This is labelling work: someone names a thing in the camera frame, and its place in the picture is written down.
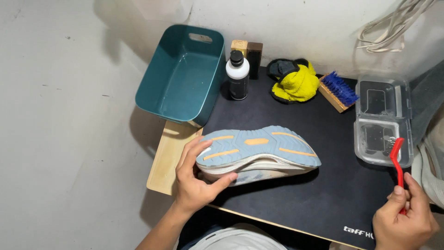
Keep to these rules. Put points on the person's right hand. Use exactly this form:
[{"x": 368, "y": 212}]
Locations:
[{"x": 402, "y": 222}]

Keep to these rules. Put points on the person's left hand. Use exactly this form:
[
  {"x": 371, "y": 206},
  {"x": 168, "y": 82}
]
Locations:
[{"x": 193, "y": 189}]

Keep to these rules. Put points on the blue-soled white running shoe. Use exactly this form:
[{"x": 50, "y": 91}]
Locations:
[{"x": 258, "y": 152}]

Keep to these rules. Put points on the small wooden table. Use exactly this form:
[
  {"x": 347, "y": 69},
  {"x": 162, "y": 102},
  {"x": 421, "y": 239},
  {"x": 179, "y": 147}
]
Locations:
[{"x": 170, "y": 156}]

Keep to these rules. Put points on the person's grey shirt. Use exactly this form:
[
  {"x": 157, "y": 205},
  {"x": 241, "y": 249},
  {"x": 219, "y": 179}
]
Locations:
[{"x": 236, "y": 239}]

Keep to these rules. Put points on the black desk mat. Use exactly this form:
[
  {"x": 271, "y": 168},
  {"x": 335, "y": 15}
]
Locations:
[{"x": 312, "y": 180}]

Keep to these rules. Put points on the clear plastic hinged box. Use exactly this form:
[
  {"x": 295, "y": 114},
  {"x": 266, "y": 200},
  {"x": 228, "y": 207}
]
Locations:
[{"x": 381, "y": 119}]

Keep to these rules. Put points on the teal plastic basin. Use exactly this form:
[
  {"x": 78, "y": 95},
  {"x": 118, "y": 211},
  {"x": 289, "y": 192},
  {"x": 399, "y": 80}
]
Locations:
[{"x": 182, "y": 74}]

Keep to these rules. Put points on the white bottle with black cap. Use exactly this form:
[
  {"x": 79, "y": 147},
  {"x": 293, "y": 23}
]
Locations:
[{"x": 237, "y": 76}]

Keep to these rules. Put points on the grey cloth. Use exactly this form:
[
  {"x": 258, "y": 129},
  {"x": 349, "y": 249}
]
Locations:
[{"x": 426, "y": 97}]

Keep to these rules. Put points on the dark brown block brush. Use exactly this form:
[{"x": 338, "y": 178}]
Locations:
[{"x": 254, "y": 59}]

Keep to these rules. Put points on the wooden brush with blue bristles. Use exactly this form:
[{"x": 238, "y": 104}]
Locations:
[{"x": 338, "y": 92}]

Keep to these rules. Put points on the yellow and black microfibre cloth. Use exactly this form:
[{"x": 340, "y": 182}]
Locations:
[{"x": 295, "y": 81}]

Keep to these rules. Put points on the light wooden block brush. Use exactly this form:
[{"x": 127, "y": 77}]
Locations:
[{"x": 239, "y": 47}]

